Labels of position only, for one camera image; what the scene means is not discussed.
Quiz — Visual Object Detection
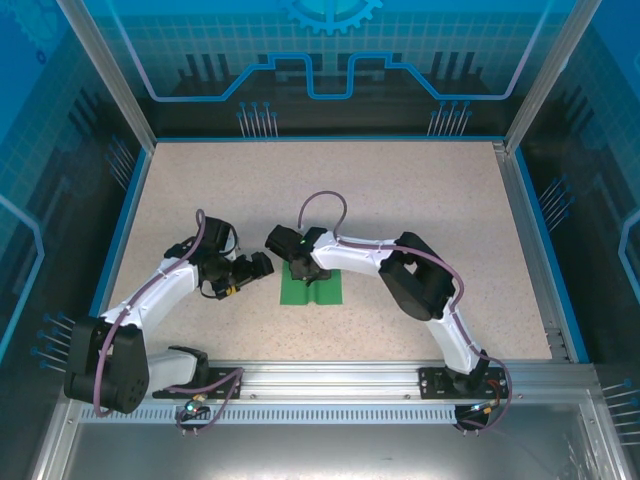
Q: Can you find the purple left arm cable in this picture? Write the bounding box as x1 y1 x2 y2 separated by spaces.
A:
92 208 247 435

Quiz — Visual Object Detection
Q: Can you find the aluminium mounting rail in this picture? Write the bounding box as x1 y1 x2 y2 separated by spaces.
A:
64 360 599 404

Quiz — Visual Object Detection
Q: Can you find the aluminium frame post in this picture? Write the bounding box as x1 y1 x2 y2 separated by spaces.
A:
53 0 157 151
503 0 605 154

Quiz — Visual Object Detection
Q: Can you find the green square paper sheet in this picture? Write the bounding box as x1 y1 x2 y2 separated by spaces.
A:
278 259 345 306

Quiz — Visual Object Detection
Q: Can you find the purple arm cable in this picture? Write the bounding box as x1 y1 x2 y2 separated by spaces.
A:
298 192 514 434
92 208 247 435

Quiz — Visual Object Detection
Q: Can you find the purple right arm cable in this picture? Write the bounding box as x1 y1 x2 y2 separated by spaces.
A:
298 192 514 434

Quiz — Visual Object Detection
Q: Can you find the slotted grey cable duct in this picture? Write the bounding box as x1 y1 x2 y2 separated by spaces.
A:
78 404 460 425

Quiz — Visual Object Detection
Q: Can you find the blue table edge strip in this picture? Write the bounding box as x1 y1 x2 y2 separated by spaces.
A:
73 148 155 364

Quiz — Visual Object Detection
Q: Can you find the metal tray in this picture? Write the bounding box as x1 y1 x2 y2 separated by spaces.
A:
27 389 626 480

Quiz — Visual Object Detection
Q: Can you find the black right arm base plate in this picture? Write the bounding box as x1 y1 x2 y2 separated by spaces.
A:
418 366 510 400

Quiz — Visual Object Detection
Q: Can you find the aluminium side rail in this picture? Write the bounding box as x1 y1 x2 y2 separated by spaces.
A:
492 140 574 362

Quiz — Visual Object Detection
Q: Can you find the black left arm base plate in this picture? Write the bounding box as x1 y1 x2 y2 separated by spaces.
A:
152 366 245 401

